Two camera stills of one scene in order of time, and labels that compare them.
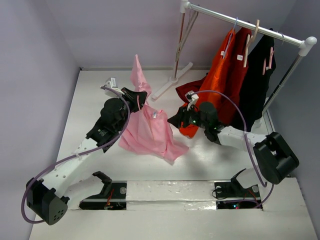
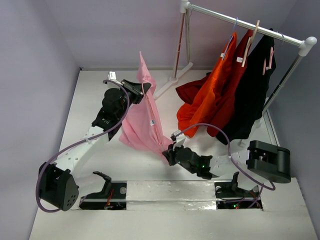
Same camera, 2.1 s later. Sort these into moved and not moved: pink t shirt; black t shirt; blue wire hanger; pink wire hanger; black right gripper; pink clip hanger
Moved: pink wire hanger; pink t shirt; black right gripper
Not moved: blue wire hanger; pink clip hanger; black t shirt
